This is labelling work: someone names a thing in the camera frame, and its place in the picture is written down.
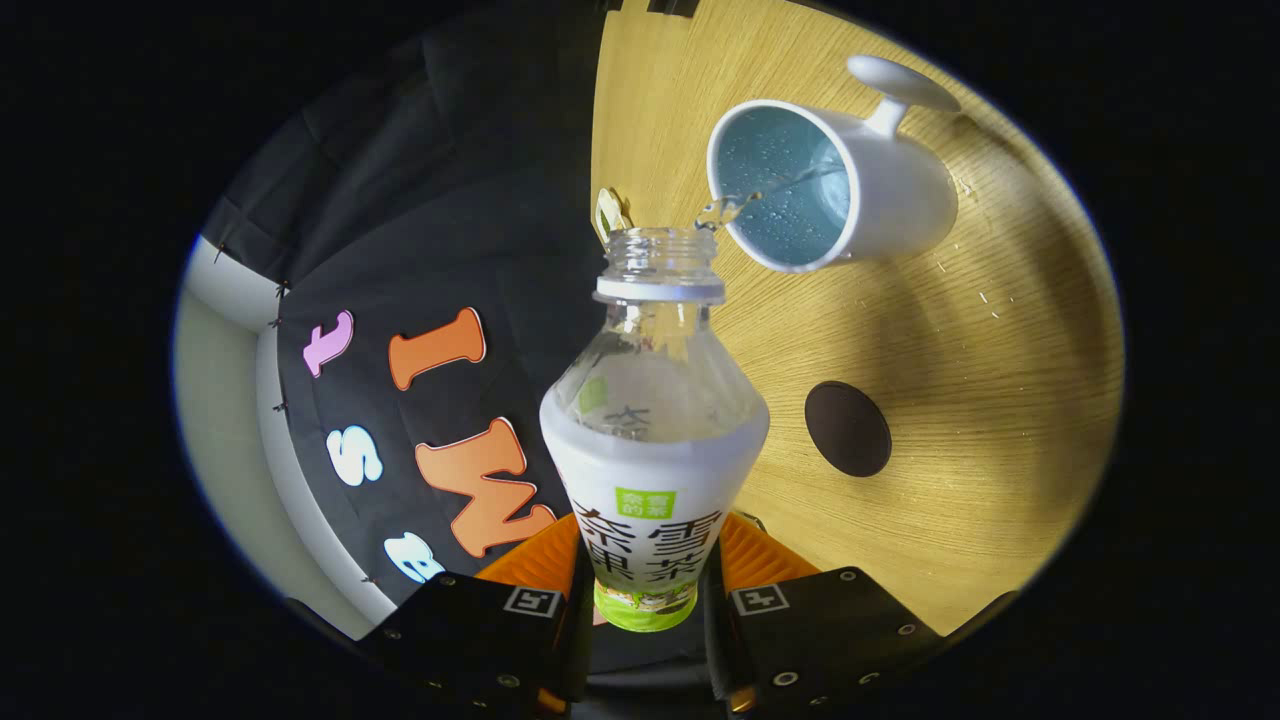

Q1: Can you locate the clear juice bottle white label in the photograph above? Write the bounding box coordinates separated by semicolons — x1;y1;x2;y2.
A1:
540;227;771;633

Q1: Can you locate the wooden table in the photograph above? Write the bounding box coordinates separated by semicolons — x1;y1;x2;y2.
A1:
590;0;1123;637

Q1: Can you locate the white divided dish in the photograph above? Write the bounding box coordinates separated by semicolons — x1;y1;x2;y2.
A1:
595;187;634;242

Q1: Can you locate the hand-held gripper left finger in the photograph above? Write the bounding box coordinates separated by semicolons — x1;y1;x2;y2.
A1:
360;512;598;720

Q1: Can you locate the dark brown round coaster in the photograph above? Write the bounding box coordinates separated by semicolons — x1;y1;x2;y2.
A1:
804;380;893;478

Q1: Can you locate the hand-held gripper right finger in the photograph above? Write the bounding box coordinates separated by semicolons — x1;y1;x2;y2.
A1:
700;510;943;717

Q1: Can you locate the white cup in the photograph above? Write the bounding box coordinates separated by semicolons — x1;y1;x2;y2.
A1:
706;55;963;275

